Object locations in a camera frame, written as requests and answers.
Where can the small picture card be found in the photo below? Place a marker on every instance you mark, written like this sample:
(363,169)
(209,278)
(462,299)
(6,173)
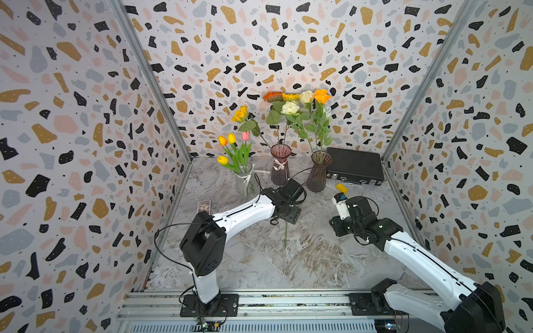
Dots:
(204,206)

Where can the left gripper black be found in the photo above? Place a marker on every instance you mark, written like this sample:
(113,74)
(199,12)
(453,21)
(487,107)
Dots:
(295,215)

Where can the cream rose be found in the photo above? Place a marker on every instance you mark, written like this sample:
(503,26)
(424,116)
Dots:
(307,96)
(299,119)

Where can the orange rose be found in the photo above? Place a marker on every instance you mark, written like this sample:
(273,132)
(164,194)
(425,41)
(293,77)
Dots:
(321,99)

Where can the yellow sunflower small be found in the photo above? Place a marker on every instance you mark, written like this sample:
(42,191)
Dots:
(248,123)

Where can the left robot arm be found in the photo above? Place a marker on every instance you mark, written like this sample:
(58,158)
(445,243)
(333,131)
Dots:
(204,242)

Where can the yellow block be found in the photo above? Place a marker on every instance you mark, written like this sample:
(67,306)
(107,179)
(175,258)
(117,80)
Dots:
(341,188)

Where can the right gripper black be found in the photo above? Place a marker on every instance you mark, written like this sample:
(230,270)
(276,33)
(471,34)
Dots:
(335,226)

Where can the yellow sunflower large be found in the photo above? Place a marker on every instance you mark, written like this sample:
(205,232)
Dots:
(291,97)

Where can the pink glass vase with ribbon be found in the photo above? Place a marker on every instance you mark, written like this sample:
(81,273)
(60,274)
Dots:
(280,171)

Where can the clear glass vase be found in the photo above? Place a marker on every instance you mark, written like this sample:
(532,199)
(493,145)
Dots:
(245,181)

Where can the white rose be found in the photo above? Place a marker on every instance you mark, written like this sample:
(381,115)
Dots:
(328,113)

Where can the purple ribbed glass vase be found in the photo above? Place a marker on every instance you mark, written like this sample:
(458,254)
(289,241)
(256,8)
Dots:
(317,179)

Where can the black case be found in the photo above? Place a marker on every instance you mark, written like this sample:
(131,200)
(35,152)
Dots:
(355,167)

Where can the pink tulip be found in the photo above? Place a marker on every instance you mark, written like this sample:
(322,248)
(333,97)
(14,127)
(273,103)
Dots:
(245,148)

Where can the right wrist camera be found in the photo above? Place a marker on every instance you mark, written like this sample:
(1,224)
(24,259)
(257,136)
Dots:
(339,201)

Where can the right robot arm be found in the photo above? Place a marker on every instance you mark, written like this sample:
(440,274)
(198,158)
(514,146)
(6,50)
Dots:
(459,305)

